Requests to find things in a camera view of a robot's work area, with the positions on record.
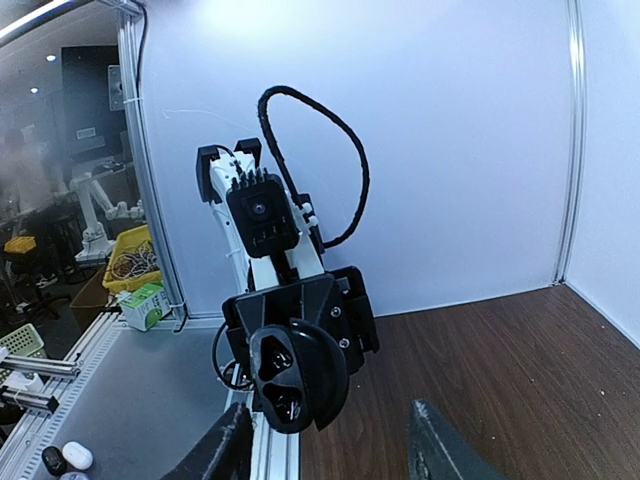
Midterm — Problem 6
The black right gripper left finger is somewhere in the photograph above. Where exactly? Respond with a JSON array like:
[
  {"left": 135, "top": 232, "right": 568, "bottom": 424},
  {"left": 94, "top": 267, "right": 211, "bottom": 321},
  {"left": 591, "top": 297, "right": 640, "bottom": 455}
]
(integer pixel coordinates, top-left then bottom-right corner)
[{"left": 162, "top": 402, "right": 253, "bottom": 480}]

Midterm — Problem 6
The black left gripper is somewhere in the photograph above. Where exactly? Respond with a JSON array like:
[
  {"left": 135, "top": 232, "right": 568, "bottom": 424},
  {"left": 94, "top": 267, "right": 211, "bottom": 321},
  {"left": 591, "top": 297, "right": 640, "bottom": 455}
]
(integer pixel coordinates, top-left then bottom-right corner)
[{"left": 222, "top": 266, "right": 380, "bottom": 374}]

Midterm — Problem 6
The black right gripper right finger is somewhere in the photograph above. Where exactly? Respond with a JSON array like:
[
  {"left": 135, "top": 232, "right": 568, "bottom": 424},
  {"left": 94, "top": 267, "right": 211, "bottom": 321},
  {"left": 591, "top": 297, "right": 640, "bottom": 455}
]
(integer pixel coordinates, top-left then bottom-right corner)
[{"left": 408, "top": 400, "right": 504, "bottom": 480}]

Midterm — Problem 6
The small black clip object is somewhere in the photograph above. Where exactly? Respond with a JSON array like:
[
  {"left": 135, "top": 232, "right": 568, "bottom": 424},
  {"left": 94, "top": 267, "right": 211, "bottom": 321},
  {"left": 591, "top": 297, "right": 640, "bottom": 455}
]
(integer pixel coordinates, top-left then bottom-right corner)
[{"left": 249, "top": 320, "right": 349, "bottom": 434}]

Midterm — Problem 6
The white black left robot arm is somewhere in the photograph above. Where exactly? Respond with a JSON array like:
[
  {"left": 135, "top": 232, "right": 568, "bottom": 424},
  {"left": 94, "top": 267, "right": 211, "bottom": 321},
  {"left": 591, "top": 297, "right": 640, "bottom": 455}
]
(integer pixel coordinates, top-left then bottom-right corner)
[{"left": 196, "top": 138, "right": 380, "bottom": 374}]

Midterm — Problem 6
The white earbud case outside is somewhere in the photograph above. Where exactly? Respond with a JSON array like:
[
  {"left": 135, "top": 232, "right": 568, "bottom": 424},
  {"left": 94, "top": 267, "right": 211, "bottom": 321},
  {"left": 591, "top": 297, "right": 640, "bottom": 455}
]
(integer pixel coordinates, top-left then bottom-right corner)
[{"left": 62, "top": 441, "right": 94, "bottom": 471}]

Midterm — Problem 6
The black earbud case outside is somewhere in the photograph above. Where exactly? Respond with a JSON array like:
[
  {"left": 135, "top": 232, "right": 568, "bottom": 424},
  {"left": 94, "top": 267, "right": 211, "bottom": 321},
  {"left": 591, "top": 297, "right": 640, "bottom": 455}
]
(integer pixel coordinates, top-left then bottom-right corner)
[{"left": 41, "top": 446, "right": 68, "bottom": 477}]

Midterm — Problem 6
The green white carton outside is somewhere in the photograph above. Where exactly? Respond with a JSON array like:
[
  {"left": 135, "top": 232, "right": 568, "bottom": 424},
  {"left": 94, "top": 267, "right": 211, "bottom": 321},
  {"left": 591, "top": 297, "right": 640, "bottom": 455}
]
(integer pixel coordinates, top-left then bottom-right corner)
[{"left": 118, "top": 282, "right": 172, "bottom": 332}]

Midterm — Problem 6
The yellow box outside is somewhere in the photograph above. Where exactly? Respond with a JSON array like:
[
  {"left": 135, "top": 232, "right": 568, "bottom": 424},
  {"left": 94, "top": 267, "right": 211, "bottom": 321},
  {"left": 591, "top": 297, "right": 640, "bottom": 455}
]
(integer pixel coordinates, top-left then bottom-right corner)
[{"left": 102, "top": 225, "right": 162, "bottom": 294}]

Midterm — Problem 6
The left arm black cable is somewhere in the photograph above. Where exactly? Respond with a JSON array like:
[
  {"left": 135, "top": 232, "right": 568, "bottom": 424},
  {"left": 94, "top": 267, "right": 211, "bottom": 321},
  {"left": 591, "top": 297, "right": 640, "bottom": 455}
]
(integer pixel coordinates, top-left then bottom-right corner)
[{"left": 256, "top": 85, "right": 373, "bottom": 249}]

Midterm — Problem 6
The left aluminium corner post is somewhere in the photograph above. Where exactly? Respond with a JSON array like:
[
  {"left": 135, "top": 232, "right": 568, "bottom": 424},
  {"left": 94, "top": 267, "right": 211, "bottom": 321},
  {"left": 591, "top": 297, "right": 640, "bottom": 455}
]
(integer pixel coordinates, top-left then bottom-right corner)
[{"left": 552, "top": 0, "right": 588, "bottom": 285}]

